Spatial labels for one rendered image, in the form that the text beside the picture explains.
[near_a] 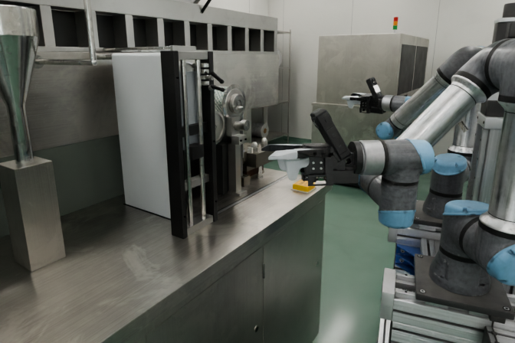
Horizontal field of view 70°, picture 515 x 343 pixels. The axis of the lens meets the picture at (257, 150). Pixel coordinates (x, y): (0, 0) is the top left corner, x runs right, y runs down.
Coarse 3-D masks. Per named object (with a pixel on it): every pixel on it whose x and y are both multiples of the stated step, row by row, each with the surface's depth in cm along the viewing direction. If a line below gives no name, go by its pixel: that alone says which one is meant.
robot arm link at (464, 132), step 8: (480, 104) 143; (472, 112) 143; (464, 120) 145; (472, 120) 144; (456, 128) 149; (464, 128) 146; (472, 128) 145; (456, 136) 149; (464, 136) 146; (472, 136) 146; (456, 144) 149; (464, 144) 147; (472, 144) 146; (448, 152) 152; (456, 152) 148; (464, 152) 146; (472, 152) 146
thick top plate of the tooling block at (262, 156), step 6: (246, 144) 171; (246, 150) 160; (258, 150) 160; (252, 156) 155; (258, 156) 155; (264, 156) 160; (246, 162) 157; (252, 162) 156; (258, 162) 156; (264, 162) 160
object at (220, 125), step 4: (216, 112) 134; (216, 116) 135; (220, 116) 137; (216, 120) 135; (220, 120) 137; (224, 120) 138; (216, 124) 135; (220, 124) 138; (224, 124) 139; (216, 128) 135; (220, 128) 138; (224, 128) 139; (216, 132) 136; (220, 132) 138; (216, 136) 137; (220, 136) 138; (216, 140) 136
